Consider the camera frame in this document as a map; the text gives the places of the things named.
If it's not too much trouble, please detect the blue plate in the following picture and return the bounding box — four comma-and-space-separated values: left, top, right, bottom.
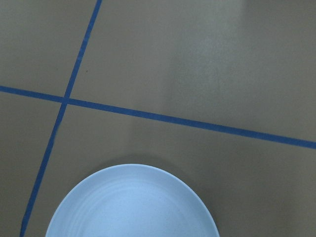
46, 164, 219, 237

